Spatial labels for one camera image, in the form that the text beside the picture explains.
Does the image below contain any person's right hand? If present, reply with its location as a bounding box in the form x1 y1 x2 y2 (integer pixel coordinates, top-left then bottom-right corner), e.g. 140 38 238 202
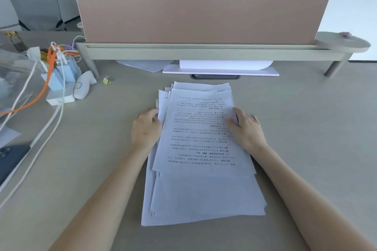
225 107 267 153

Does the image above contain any person's left hand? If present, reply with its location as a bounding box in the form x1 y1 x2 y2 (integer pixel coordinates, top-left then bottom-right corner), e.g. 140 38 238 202
132 109 163 151

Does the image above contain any printed text page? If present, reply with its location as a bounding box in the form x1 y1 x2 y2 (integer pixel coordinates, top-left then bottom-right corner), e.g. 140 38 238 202
152 88 257 179

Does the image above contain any stack of white paper sheets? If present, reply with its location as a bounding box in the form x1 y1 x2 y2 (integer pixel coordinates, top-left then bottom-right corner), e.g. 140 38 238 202
141 81 268 227

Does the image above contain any person's left forearm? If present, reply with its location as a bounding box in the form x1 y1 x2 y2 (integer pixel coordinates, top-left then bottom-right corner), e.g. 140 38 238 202
48 142 155 251

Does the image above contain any person's right forearm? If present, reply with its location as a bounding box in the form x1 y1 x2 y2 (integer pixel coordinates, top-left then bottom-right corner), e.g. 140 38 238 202
249 142 377 251

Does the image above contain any crumpled white paper sheet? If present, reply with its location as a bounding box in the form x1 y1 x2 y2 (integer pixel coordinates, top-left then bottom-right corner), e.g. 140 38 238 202
115 60 172 73

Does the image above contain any flat white board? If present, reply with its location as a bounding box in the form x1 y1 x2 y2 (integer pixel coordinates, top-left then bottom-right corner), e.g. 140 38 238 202
162 64 280 77

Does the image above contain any beige desk shelf riser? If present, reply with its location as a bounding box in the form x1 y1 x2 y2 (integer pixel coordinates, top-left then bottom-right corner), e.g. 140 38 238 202
76 31 372 78

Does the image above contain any white handheld device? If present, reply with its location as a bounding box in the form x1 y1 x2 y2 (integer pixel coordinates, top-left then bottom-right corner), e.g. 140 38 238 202
73 70 97 100

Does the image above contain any light blue charger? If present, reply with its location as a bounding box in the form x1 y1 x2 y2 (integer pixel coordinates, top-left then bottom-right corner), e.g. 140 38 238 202
57 57 82 84
41 70 66 91

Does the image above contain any white power strip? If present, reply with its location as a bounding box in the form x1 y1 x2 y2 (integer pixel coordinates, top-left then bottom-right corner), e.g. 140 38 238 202
46 82 76 106

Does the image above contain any pink desk divider panel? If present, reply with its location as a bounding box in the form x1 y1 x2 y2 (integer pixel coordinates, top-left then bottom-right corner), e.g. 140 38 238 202
73 0 333 45

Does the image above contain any clear plastic bag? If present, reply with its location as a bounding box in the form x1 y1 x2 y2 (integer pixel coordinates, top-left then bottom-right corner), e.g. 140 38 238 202
0 32 49 126

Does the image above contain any dark smartphone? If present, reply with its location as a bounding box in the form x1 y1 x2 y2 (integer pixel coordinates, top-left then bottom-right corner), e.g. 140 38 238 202
0 145 31 187

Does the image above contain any brown gold packet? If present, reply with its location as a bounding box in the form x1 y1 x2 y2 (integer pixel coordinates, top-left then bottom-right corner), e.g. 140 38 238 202
6 31 26 53

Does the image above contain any grey office chair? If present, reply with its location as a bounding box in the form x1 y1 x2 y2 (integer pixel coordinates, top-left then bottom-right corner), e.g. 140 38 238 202
4 0 67 31

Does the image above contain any white charging cable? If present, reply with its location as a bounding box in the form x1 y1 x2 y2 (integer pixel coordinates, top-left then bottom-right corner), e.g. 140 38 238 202
72 35 86 52

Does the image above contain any white power cable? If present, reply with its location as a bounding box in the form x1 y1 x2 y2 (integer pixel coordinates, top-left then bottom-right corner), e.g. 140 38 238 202
0 103 65 210

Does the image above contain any orange cable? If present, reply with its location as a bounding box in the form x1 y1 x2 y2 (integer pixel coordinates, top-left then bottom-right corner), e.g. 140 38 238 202
0 46 80 117

